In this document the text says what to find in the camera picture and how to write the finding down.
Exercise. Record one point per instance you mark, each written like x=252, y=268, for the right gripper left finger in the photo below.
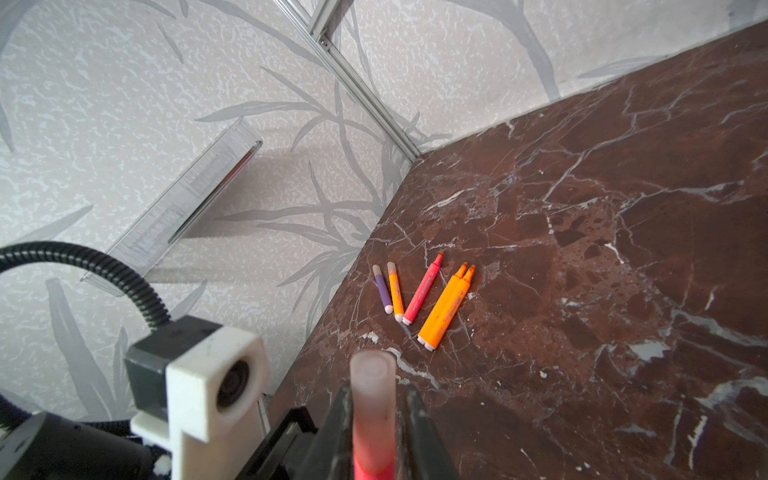
x=330, y=455

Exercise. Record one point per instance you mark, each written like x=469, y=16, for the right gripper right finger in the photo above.
x=424, y=454

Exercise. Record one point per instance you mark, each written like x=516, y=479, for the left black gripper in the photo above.
x=282, y=452

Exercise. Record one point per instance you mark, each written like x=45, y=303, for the translucent pen cap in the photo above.
x=373, y=384

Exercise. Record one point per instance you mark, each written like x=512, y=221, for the orange highlighter lone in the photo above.
x=396, y=295

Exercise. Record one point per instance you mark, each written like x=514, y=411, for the purple highlighter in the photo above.
x=383, y=290

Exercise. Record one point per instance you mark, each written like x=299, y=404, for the pink highlighter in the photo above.
x=374, y=465
x=423, y=289

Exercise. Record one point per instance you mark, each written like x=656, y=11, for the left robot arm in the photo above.
x=47, y=446

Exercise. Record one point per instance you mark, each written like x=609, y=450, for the orange highlighter right of pair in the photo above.
x=460, y=293

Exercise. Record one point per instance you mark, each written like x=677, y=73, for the orange highlighter of pair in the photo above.
x=427, y=336
x=460, y=293

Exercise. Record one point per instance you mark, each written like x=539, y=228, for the orange highlighter left of pair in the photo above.
x=427, y=336

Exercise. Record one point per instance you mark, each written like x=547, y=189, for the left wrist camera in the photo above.
x=197, y=386

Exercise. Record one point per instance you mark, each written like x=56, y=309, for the clear plastic wall tray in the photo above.
x=179, y=206

